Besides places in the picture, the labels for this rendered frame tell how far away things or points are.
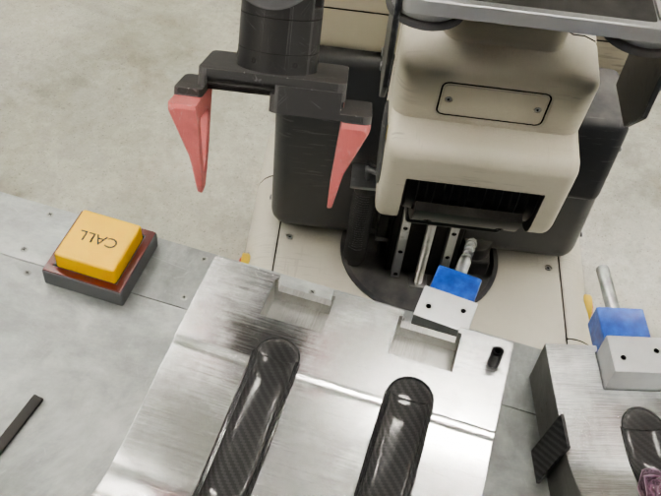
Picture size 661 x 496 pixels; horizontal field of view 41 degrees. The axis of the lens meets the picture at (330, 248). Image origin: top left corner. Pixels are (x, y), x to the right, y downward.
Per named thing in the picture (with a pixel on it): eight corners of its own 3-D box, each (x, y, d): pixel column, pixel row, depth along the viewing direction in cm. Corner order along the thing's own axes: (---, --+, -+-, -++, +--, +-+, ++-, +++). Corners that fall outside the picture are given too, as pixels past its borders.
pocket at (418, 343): (394, 335, 77) (400, 309, 74) (454, 352, 76) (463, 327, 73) (382, 377, 74) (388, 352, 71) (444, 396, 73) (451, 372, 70)
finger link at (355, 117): (357, 224, 64) (375, 96, 60) (259, 213, 64) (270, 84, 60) (358, 194, 70) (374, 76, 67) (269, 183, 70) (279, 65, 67)
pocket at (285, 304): (276, 299, 78) (277, 273, 75) (333, 316, 77) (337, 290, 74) (259, 340, 75) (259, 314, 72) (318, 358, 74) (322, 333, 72)
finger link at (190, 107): (261, 214, 64) (272, 85, 60) (162, 201, 64) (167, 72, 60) (270, 183, 70) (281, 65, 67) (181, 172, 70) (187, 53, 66)
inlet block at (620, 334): (568, 284, 85) (584, 248, 81) (619, 286, 85) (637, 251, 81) (594, 404, 77) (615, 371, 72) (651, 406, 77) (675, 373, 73)
